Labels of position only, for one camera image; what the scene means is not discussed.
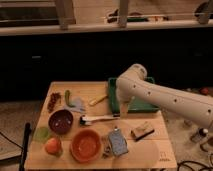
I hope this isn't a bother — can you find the black stand pole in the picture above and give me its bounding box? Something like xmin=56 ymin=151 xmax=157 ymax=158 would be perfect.
xmin=19 ymin=123 xmax=31 ymax=171

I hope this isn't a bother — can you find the purple bowl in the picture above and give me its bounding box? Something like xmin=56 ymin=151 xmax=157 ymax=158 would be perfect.
xmin=48 ymin=109 xmax=73 ymax=135

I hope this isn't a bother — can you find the white dish brush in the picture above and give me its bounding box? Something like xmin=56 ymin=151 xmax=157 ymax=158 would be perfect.
xmin=79 ymin=115 xmax=115 ymax=126

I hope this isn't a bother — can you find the green chili pepper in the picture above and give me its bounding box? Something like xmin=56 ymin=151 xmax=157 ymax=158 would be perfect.
xmin=65 ymin=90 xmax=75 ymax=107

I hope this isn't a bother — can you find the wooden rail frame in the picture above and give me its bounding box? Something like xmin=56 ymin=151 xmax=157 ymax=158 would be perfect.
xmin=0 ymin=0 xmax=213 ymax=36

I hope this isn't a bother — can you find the brown grape bunch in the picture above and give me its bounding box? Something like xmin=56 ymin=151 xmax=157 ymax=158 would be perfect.
xmin=47 ymin=92 xmax=61 ymax=113

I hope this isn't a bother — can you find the brown block with black strip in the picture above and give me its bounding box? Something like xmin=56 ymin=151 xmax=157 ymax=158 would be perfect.
xmin=131 ymin=122 xmax=154 ymax=141

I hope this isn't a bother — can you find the orange bowl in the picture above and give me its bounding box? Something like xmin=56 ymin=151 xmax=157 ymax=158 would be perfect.
xmin=70 ymin=129 xmax=101 ymax=163

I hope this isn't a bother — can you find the green plastic tray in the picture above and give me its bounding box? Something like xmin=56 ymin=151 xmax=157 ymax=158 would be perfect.
xmin=108 ymin=77 xmax=159 ymax=114

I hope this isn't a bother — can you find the orange peach fruit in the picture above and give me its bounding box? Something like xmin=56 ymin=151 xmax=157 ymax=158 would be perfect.
xmin=45 ymin=137 xmax=61 ymax=155

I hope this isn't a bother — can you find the yellow handled tool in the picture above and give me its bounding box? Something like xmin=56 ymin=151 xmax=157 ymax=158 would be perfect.
xmin=89 ymin=95 xmax=107 ymax=106

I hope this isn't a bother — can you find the blue sponge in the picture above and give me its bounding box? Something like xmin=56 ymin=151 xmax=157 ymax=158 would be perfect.
xmin=108 ymin=129 xmax=128 ymax=156

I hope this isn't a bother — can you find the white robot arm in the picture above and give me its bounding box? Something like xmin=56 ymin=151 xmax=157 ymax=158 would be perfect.
xmin=116 ymin=64 xmax=213 ymax=131

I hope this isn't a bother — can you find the small metal clip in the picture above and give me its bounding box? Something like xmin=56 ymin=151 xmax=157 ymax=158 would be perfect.
xmin=102 ymin=145 xmax=112 ymax=158

